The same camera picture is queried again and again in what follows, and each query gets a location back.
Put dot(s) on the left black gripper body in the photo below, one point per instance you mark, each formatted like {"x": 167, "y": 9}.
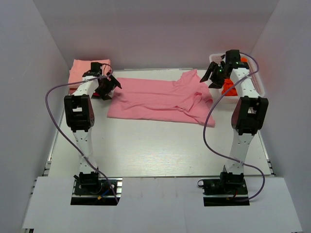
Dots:
{"x": 107, "y": 85}

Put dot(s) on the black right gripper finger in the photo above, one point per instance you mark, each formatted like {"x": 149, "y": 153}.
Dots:
{"x": 217, "y": 83}
{"x": 209, "y": 71}

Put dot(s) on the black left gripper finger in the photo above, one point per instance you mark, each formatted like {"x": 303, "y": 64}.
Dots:
{"x": 113, "y": 82}
{"x": 104, "y": 92}

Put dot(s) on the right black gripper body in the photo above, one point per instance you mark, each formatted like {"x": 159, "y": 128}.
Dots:
{"x": 219, "y": 73}

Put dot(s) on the pink t-shirt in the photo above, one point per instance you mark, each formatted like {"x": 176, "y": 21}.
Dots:
{"x": 186, "y": 100}
{"x": 73, "y": 87}

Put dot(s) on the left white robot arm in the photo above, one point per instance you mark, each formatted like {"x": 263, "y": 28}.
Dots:
{"x": 80, "y": 118}

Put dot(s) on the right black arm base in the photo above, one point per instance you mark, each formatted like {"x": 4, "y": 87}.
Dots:
{"x": 216, "y": 195}

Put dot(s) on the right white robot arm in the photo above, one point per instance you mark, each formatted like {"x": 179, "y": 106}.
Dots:
{"x": 249, "y": 113}

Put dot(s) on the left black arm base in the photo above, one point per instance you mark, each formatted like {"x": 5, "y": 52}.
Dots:
{"x": 92, "y": 190}

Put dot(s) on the white plastic basket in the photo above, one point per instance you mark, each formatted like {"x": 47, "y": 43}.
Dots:
{"x": 217, "y": 58}

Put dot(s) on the folded salmon t-shirt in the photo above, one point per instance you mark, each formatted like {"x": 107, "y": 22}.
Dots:
{"x": 80, "y": 67}

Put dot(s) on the folded pink t-shirt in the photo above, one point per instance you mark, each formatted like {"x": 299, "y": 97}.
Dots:
{"x": 73, "y": 87}

